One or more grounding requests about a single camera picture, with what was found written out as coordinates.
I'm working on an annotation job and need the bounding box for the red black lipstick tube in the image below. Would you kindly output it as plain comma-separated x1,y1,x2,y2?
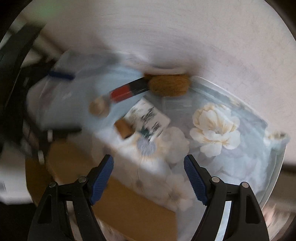
109,77,149,103

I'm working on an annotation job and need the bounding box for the cardboard box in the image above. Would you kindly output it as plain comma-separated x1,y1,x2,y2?
25,141,177,240

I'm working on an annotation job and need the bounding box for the small brown block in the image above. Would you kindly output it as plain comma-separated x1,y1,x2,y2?
114,118,135,139

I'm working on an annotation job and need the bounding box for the round beige cap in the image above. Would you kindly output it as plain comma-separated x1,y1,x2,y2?
88,96,109,117

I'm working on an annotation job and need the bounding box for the floral light blue tablecloth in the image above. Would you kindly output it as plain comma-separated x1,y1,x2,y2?
28,52,288,240

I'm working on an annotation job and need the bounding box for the white printed packet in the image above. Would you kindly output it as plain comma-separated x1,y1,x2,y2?
123,98,171,141

